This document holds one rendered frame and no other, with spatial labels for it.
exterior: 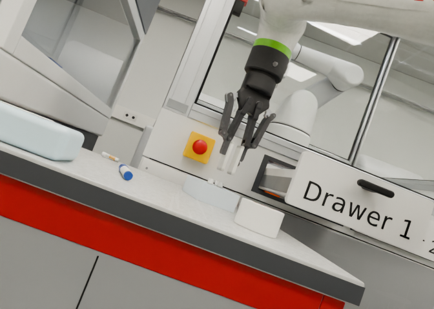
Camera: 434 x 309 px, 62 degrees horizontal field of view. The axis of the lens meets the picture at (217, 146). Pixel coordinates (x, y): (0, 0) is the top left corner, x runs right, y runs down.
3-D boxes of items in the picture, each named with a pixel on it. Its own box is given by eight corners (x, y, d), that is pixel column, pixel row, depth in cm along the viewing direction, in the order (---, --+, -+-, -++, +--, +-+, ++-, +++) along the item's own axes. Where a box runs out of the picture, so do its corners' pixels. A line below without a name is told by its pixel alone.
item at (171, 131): (462, 279, 108) (476, 233, 110) (142, 154, 101) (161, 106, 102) (330, 226, 203) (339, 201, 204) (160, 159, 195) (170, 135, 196)
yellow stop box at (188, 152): (206, 164, 97) (216, 139, 98) (182, 155, 97) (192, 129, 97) (205, 164, 102) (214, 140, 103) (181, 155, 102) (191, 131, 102)
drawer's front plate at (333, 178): (418, 254, 72) (435, 202, 73) (285, 202, 70) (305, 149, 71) (413, 252, 74) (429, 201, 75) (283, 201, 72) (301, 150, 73)
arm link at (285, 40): (310, 19, 90) (269, 8, 93) (316, -10, 78) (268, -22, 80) (291, 69, 89) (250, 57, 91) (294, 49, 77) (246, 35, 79)
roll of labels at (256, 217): (282, 240, 57) (290, 216, 58) (264, 237, 52) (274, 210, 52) (245, 223, 61) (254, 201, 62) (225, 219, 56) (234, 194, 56)
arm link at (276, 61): (264, 40, 78) (298, 59, 81) (243, 51, 89) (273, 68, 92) (254, 65, 78) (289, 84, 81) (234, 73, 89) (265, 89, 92)
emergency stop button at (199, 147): (204, 157, 95) (210, 142, 95) (190, 151, 95) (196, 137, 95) (203, 157, 98) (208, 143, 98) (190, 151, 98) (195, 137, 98)
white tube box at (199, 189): (233, 213, 74) (239, 195, 74) (196, 200, 71) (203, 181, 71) (214, 201, 85) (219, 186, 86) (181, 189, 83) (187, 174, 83)
